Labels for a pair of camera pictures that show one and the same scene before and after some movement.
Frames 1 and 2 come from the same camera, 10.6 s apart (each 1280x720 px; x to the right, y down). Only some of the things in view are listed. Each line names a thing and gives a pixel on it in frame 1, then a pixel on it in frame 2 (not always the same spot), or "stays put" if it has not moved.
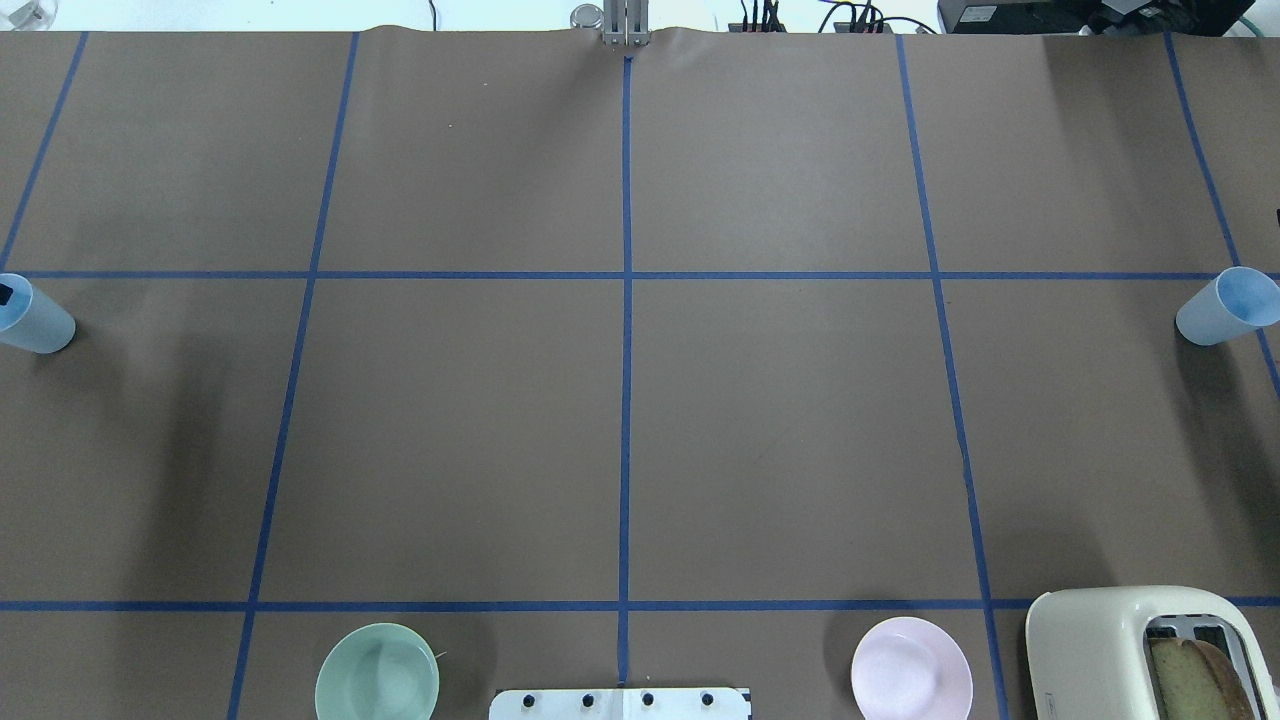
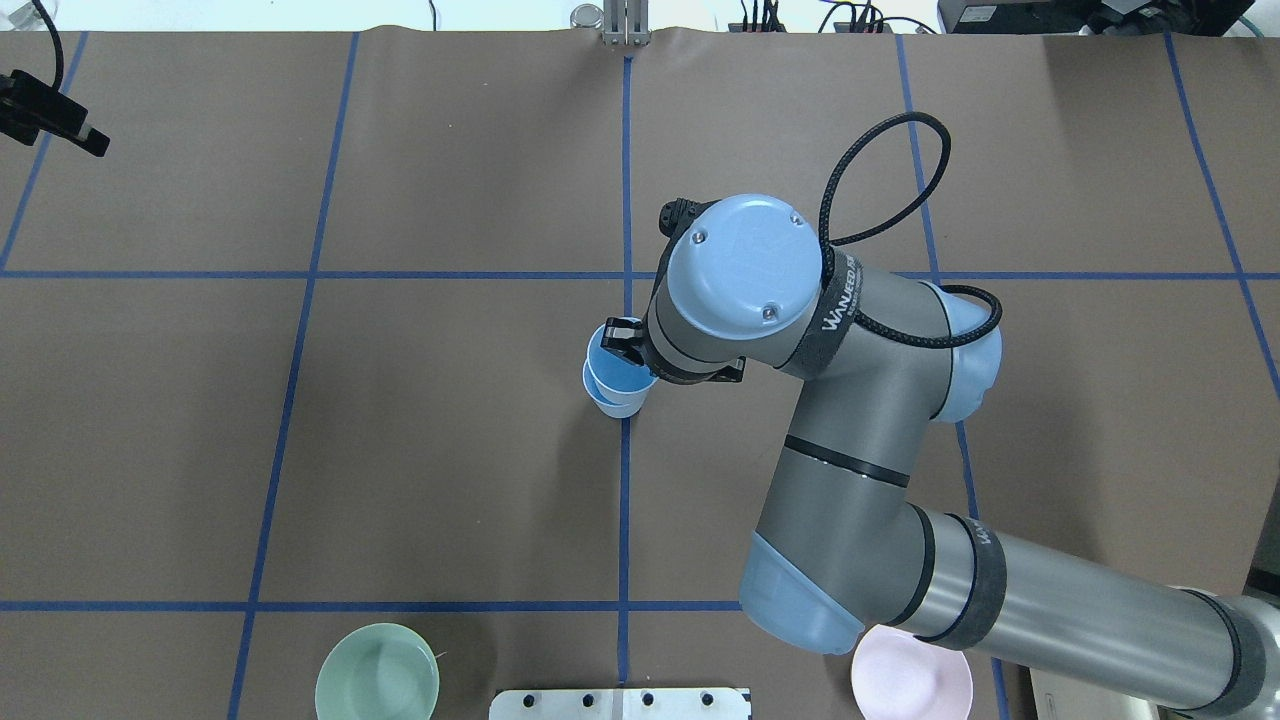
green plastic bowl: [379, 672] stays put
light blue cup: [32, 321] -> [609, 406]
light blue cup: [1239, 300] -> [620, 379]
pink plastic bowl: [911, 668] stays put
